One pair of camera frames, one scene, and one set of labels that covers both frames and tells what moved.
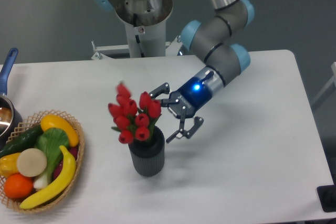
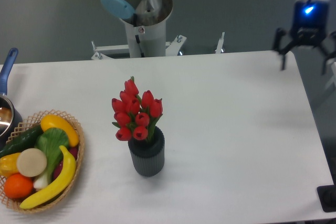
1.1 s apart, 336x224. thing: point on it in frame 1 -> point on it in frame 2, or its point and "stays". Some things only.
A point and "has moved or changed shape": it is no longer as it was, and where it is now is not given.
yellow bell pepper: x=8 y=164 stays
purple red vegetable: x=72 y=151 stays
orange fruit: x=18 y=186 stays
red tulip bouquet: x=130 y=120 has moved or changed shape
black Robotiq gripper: x=192 y=96 -> x=310 y=20
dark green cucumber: x=26 y=140 stays
